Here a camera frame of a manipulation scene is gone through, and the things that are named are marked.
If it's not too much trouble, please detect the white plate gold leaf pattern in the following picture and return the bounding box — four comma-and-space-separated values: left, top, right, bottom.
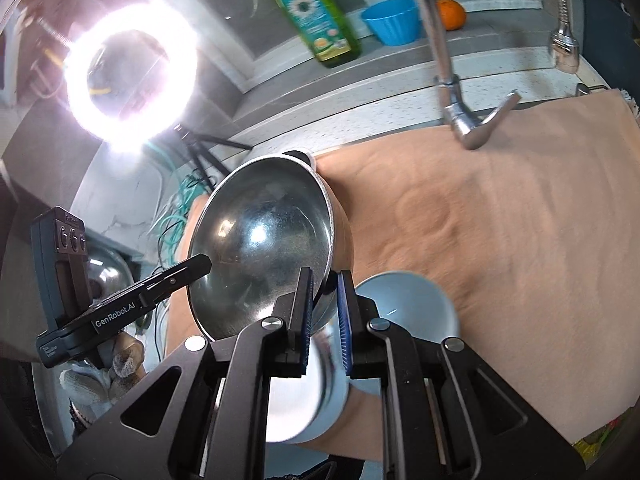
266, 316, 349, 444

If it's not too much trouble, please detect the light blue ceramic bowl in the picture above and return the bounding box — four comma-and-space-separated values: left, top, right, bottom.
351, 270, 461, 401

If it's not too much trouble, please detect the large stainless steel bowl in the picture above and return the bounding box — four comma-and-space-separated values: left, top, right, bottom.
188, 155, 355, 339

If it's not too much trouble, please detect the chrome kitchen faucet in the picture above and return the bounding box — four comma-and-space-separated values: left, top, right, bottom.
416, 0, 580, 150

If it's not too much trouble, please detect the gloved left hand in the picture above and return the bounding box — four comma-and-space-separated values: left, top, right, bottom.
58, 332, 145, 406

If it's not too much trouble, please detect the steel pot lid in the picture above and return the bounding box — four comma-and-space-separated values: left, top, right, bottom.
87, 255, 134, 302

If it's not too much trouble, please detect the beige towel mat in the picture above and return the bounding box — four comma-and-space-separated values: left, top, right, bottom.
164, 86, 640, 461

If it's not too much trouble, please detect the black tripod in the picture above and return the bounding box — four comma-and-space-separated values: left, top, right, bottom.
172, 124, 252, 193

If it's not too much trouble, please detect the green dish soap bottle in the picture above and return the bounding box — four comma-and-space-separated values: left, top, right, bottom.
274, 0, 361, 68

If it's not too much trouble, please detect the blue plastic cup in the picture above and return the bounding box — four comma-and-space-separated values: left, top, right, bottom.
360, 0, 422, 47

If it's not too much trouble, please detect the orange fruit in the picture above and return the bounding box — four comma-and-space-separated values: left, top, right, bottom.
437, 0, 466, 32

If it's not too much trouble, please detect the teal coiled cable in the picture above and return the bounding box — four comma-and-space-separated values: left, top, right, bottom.
144, 142, 212, 261

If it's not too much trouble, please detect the ring light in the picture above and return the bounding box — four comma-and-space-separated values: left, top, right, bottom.
63, 2, 198, 151

